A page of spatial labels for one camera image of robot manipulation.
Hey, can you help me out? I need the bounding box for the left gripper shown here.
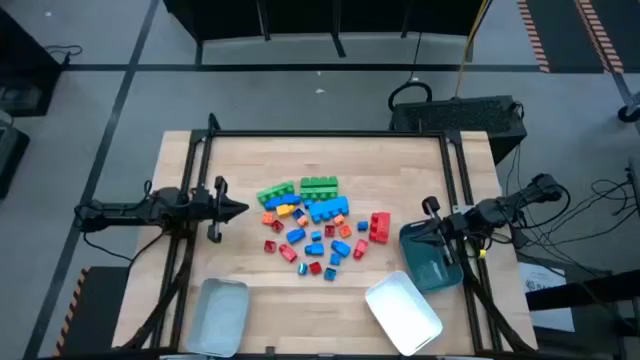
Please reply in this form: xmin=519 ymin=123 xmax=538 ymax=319
xmin=189 ymin=174 xmax=250 ymax=245

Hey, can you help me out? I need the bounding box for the yellow hanging cable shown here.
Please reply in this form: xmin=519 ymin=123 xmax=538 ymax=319
xmin=453 ymin=0 xmax=494 ymax=99

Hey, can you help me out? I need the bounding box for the black cabinet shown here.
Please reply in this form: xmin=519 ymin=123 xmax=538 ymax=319
xmin=0 ymin=7 xmax=64 ymax=119

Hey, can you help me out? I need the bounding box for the large red building block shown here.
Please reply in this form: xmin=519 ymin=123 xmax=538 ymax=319
xmin=368 ymin=211 xmax=392 ymax=245

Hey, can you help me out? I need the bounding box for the black caster wheel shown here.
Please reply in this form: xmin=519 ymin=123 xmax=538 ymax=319
xmin=617 ymin=89 xmax=640 ymax=124

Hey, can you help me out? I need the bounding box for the black looped cable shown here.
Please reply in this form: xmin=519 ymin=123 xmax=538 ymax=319
xmin=387 ymin=29 xmax=434 ymax=112

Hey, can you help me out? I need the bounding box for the black perforated computer case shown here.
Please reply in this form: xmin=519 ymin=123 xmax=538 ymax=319
xmin=388 ymin=94 xmax=529 ymax=165

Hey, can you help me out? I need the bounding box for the light grey plastic tray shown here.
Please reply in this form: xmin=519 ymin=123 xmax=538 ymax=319
xmin=185 ymin=277 xmax=250 ymax=359

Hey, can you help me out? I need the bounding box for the teal plastic tray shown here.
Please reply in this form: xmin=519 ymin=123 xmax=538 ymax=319
xmin=398 ymin=219 xmax=465 ymax=294

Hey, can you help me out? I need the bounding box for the large green building block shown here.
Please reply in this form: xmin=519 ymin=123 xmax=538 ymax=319
xmin=299 ymin=175 xmax=340 ymax=201

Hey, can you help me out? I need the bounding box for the black mat orange striped edge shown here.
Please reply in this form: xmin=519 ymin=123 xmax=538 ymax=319
xmin=516 ymin=0 xmax=626 ymax=75
xmin=53 ymin=265 xmax=130 ymax=357

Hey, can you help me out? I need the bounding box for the white plastic tray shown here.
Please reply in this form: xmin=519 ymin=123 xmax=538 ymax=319
xmin=363 ymin=270 xmax=445 ymax=357

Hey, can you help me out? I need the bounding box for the white paper sheet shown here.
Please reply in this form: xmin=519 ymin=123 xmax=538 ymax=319
xmin=518 ymin=262 xmax=576 ymax=332

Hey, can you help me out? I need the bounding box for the black metal table frame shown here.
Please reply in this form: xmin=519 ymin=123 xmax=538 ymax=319
xmin=112 ymin=112 xmax=539 ymax=354

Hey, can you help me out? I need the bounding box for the black equipment case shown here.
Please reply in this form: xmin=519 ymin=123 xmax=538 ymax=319
xmin=0 ymin=117 xmax=31 ymax=200

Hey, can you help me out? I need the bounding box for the black metal beam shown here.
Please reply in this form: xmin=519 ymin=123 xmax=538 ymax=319
xmin=524 ymin=269 xmax=640 ymax=311

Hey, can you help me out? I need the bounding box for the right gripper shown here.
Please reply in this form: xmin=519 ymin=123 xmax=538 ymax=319
xmin=411 ymin=195 xmax=471 ymax=266

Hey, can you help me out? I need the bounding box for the large blue building block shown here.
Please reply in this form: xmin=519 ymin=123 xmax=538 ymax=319
xmin=308 ymin=196 xmax=350 ymax=224

